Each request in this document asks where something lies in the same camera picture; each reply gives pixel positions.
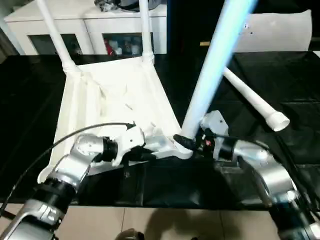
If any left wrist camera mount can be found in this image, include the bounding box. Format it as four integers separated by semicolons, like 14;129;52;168
111;124;146;168

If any white plastic table top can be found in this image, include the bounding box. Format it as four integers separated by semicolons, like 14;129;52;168
37;53;195;186

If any white glass-door cabinet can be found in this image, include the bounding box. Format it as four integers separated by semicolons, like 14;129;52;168
3;0;168;56

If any dark left robot foot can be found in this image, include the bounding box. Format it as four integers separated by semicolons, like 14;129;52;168
116;227;145;240

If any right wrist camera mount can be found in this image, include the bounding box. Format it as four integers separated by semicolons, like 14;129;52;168
199;109;229;161

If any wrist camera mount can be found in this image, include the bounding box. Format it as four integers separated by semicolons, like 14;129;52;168
199;109;229;161
111;124;146;168

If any dark grey cap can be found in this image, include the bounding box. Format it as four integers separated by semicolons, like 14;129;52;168
117;0;168;11

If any white plastic table leg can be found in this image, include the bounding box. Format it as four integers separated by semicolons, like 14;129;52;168
36;0;78;73
138;0;155;64
223;67;291;133
180;0;260;140

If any white panel with screw holes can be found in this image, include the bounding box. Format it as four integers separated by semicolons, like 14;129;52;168
232;9;313;54

